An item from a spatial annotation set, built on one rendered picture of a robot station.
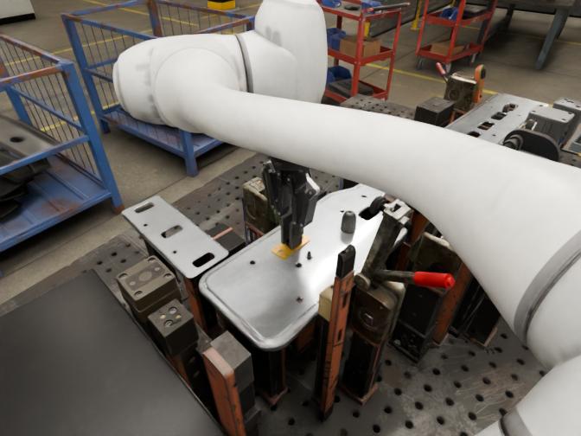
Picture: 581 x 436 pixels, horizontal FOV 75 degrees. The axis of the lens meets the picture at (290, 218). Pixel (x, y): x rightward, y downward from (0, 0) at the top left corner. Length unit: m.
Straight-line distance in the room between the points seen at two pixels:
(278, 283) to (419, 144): 0.49
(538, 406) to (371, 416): 0.75
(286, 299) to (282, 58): 0.40
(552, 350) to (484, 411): 0.81
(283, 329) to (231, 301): 0.11
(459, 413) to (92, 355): 0.74
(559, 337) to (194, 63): 0.42
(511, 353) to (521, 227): 0.92
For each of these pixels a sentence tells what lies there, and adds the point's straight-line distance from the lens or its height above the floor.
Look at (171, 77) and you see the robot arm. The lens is 0.48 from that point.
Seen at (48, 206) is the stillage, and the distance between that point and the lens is 2.68.
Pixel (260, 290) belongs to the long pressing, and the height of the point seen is 1.00.
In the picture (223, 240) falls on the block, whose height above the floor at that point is 0.98.
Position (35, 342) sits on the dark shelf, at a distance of 0.72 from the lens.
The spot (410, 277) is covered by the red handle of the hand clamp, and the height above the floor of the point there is 1.11.
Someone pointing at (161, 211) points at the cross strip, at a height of 1.00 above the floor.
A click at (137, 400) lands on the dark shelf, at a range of 0.60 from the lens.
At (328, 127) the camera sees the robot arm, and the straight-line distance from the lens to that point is 0.32.
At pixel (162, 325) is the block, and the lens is 0.60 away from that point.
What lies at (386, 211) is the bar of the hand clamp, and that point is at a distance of 0.55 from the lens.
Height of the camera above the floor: 1.55
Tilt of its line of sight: 40 degrees down
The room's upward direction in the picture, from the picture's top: straight up
